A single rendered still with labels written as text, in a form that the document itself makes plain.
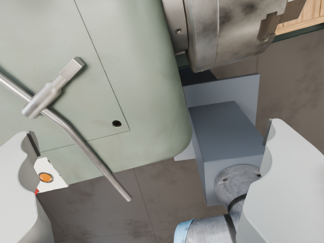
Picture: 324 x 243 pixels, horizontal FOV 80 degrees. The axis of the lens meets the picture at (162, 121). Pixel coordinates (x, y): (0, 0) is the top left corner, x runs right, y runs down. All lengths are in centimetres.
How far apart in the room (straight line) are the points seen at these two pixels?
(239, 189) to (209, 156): 12
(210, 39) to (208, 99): 57
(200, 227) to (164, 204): 204
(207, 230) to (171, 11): 45
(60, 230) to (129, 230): 92
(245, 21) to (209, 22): 5
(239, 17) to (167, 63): 11
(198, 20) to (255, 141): 45
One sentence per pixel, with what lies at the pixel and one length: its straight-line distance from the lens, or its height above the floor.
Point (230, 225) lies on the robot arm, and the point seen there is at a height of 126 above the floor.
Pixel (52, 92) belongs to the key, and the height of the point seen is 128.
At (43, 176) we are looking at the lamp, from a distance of 43.
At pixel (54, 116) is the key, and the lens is 32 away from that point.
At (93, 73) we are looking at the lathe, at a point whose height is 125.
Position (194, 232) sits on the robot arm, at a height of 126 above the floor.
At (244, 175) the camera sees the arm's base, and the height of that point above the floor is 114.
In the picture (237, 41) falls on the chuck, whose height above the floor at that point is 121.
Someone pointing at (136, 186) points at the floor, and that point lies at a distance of 233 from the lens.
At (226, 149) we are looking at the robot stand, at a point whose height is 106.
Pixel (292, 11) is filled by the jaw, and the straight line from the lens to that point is 38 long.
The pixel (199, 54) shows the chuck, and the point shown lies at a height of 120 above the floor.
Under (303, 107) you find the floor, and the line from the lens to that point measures 211.
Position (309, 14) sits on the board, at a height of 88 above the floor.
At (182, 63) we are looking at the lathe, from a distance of 101.
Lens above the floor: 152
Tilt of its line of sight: 59 degrees down
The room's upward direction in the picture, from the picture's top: 179 degrees clockwise
